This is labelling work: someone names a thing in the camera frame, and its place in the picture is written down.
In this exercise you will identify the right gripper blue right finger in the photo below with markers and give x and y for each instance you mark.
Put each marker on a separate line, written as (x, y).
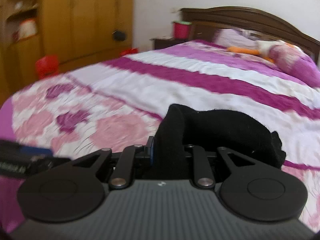
(203, 176)

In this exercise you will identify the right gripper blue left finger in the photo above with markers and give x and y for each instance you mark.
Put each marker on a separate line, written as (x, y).
(122, 177)

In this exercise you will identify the black knit cardigan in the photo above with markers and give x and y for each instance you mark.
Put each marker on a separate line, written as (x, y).
(183, 126)

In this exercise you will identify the pink floral bed quilt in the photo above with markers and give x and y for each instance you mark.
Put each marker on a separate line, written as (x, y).
(121, 101)

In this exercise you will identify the red plastic stool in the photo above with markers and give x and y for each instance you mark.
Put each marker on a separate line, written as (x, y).
(47, 66)

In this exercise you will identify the dark wooden nightstand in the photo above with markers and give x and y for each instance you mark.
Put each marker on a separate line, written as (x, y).
(162, 43)

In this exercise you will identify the small black hanging pouch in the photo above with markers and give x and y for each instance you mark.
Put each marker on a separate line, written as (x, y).
(119, 36)

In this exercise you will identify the white orange plush goose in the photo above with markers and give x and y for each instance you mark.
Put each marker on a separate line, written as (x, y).
(261, 48)

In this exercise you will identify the lilac flat pillow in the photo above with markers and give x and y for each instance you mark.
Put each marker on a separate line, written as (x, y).
(235, 37)

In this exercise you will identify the pink floral pillow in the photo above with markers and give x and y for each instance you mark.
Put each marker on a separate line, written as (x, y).
(295, 63)

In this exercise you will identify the red plastic bucket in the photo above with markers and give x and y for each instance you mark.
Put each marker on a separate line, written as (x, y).
(181, 29)

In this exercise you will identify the light wooden wardrobe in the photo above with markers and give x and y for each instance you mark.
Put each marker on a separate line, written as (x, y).
(79, 32)

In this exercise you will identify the dark wooden headboard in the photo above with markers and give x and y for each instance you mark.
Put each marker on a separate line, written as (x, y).
(263, 25)

